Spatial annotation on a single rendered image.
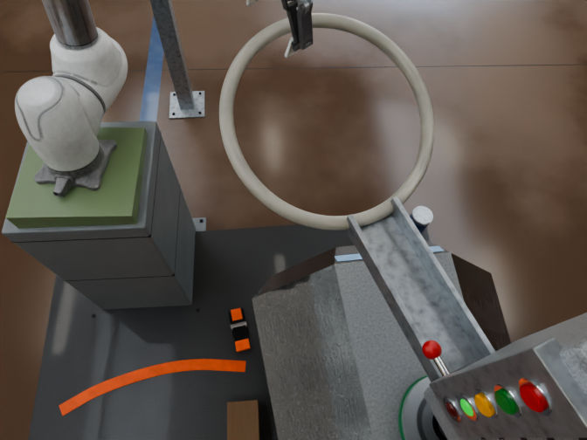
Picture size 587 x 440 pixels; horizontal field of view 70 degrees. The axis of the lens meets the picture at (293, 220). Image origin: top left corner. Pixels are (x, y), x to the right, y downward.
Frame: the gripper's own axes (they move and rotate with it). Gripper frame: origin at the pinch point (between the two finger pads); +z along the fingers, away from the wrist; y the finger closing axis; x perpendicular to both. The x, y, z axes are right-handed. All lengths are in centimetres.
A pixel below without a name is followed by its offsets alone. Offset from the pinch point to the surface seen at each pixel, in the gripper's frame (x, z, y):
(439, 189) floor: 82, 120, 74
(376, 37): 19.7, 1.5, 14.0
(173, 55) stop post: 8, 123, -63
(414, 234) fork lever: -4, -3, 53
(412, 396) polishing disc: -22, 9, 84
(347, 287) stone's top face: -15, 26, 60
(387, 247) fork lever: -9, 1, 53
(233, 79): -13.8, 1.2, 5.0
